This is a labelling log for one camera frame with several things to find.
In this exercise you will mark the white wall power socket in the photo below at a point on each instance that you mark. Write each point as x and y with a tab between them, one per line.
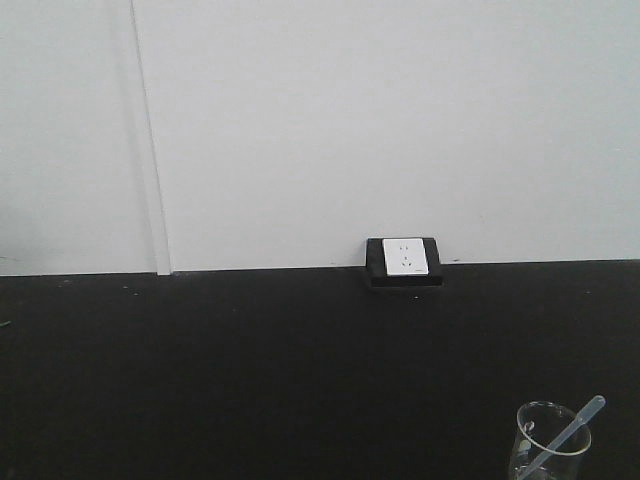
405	257

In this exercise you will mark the black socket housing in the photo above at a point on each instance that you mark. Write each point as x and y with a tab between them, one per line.
379	280

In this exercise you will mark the clear plastic pipette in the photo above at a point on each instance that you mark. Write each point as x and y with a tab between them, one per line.
583	416

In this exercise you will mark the clear glass beaker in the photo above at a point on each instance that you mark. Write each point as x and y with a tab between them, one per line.
537	424

